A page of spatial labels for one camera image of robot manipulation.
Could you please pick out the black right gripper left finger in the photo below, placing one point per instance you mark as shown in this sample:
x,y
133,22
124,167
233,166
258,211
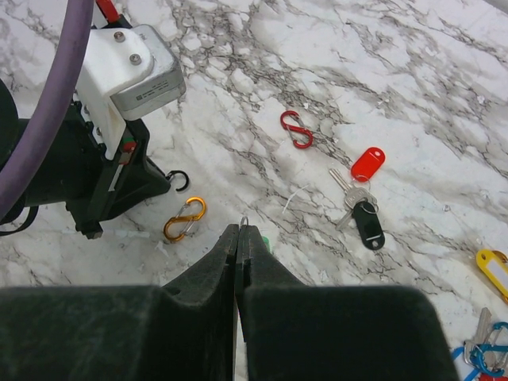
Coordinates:
x,y
184,330

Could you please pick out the black key tag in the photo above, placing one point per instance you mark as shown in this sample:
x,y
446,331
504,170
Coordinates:
x,y
368,225

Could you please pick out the solid red key tag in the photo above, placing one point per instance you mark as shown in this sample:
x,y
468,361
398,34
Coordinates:
x,y
368,164

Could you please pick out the red S carabiner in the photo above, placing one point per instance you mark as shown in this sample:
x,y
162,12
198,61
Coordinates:
x,y
299,128

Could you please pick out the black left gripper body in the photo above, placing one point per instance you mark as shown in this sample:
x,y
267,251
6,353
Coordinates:
x,y
71,168

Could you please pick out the orange S carabiner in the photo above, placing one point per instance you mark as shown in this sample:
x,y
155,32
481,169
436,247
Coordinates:
x,y
187,219

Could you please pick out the red key tag white label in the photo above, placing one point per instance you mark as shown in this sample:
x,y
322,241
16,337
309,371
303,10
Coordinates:
x,y
490,377

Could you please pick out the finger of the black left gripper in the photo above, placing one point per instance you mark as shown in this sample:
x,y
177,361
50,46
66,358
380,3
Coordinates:
x,y
122,183

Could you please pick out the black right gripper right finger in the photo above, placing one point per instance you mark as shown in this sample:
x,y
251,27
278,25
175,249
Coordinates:
x,y
297,332

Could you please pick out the black S carabiner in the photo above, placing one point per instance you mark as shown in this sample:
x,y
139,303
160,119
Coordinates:
x,y
181,178

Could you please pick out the blue S carabiner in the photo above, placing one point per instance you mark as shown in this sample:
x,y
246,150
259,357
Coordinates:
x,y
488,357

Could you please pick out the green key tag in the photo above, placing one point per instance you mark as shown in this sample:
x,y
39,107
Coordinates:
x,y
266,243

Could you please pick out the yellow key tag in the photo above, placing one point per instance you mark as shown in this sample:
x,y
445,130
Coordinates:
x,y
493,264

